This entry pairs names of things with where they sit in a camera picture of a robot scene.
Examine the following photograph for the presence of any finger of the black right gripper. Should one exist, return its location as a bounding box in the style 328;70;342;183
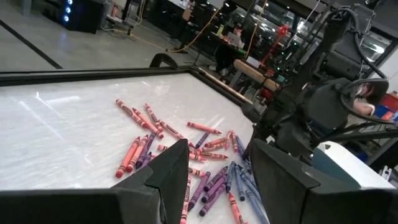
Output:
243;124;262;161

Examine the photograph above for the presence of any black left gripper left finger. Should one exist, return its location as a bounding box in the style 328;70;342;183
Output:
0;139;190;224

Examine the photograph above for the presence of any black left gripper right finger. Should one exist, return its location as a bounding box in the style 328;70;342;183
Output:
249;139;398;224

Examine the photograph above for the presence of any blue crayon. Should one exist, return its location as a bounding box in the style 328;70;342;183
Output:
238;167;261;202
224;160;237;194
234;164;246;202
244;189;270;224
234;134;247;157

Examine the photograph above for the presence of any purple crayon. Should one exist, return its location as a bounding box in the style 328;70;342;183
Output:
135;132;157;170
203;166;229;193
187;171;211;212
198;183;227;218
140;151;154;169
200;174;228;204
195;131;210;150

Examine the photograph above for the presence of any red crayon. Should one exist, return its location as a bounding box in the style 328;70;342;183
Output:
196;142;226;154
157;144;207;163
230;131;239;154
187;167;206;179
132;107;165;139
157;119;196;149
115;136;141;179
115;99;150;129
186;121;223;135
228;192;249;224
125;134;150;174
179;175;192;224
143;103;164;132
203;137;227;148
189;149;229;161
224;129;234;151

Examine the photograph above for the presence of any wooden workbench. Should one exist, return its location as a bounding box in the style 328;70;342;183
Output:
233;58;280;93

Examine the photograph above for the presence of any white plastic basket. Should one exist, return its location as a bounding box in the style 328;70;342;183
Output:
320;141;396;190

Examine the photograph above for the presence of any red plastic bin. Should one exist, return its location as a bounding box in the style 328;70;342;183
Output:
381;93;398;110

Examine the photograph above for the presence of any black computer tower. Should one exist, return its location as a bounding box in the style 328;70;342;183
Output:
58;0;108;34

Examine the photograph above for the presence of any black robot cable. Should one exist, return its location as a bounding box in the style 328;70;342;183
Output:
338;12;398;125

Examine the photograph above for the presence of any yellow floor cable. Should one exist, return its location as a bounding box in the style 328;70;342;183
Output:
102;9;220;54

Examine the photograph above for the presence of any black arched frame handle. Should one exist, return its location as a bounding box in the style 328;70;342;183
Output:
149;52;179;69

